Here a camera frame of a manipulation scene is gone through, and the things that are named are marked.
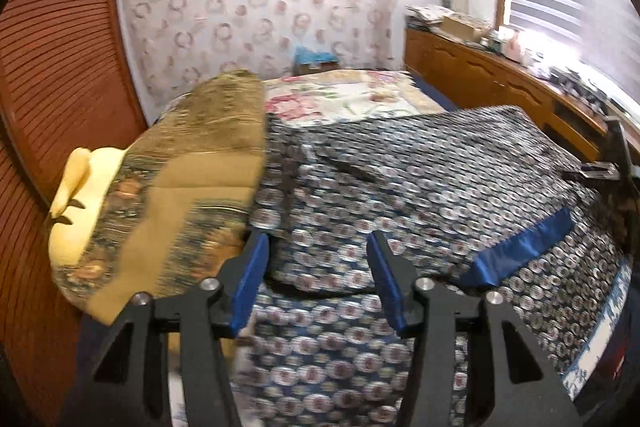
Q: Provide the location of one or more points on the open cardboard box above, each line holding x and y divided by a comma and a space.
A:
462, 28

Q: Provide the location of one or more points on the brown louvered wooden wardrobe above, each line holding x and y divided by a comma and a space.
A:
50, 57

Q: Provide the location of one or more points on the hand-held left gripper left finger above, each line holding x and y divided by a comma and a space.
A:
250, 277

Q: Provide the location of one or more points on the box with blue cloth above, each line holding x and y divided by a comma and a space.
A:
315, 59

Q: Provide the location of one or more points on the floral cloth pile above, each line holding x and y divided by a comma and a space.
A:
425, 14

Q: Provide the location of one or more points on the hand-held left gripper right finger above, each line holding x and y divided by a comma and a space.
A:
387, 277

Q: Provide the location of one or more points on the sheer circle-patterned curtain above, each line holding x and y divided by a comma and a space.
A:
225, 7

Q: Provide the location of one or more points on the wooden sideboard cabinet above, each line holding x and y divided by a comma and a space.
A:
475, 62

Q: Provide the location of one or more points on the blue circle-patterned satin shirt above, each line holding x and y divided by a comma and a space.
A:
425, 187

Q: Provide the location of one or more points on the brown patterned blanket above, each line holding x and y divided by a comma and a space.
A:
190, 167

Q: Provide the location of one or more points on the yellow plush toy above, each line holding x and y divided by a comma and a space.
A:
80, 187

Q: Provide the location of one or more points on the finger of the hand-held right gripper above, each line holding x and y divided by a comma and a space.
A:
592, 171

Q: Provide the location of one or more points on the floral bed sheet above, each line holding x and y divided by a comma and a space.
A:
350, 97

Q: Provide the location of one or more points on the navy mattress cover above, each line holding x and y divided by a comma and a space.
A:
435, 94

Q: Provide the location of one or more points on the blue white floral sheet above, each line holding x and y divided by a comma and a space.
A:
600, 332

